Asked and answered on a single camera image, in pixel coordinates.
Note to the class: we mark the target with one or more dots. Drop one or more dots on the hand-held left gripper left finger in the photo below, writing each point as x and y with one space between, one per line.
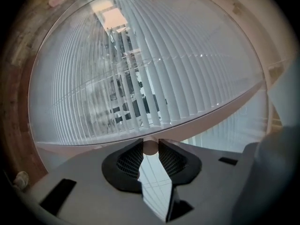
89 191

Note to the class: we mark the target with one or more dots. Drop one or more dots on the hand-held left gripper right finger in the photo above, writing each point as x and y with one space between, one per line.
211 186

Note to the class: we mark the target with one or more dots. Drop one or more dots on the white round window knob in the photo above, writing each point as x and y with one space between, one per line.
150 146

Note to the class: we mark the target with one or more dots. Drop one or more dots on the person's left shoe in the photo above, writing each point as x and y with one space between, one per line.
22 179

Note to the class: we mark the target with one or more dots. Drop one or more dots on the person's t-shirt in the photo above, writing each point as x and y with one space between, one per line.
288 90

